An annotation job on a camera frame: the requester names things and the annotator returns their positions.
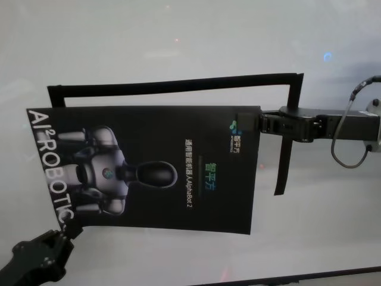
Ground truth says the black tape frame outline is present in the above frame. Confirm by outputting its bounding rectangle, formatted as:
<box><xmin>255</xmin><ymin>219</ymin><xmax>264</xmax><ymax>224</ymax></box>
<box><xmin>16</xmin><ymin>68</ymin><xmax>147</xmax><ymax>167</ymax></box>
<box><xmin>46</xmin><ymin>71</ymin><xmax>305</xmax><ymax>198</ymax></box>

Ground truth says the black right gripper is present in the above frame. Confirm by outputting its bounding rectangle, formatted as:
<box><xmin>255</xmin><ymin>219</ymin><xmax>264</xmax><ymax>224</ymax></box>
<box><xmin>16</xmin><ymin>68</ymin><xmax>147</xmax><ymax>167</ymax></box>
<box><xmin>236</xmin><ymin>105</ymin><xmax>376</xmax><ymax>144</ymax></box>

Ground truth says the black robot print poster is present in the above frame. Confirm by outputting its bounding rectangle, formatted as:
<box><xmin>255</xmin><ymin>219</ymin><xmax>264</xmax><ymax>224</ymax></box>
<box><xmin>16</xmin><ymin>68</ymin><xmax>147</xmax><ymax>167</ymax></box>
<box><xmin>26</xmin><ymin>104</ymin><xmax>263</xmax><ymax>237</ymax></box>

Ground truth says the grey right arm cable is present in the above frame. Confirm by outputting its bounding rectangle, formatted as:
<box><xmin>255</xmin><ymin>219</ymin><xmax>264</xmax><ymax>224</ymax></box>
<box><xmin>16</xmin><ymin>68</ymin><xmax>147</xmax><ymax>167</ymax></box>
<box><xmin>331</xmin><ymin>76</ymin><xmax>381</xmax><ymax>170</ymax></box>

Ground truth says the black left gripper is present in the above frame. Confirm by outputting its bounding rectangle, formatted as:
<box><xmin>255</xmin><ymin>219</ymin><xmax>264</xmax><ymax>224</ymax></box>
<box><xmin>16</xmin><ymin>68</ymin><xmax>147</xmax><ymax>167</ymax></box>
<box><xmin>11</xmin><ymin>222</ymin><xmax>85</xmax><ymax>272</ymax></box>

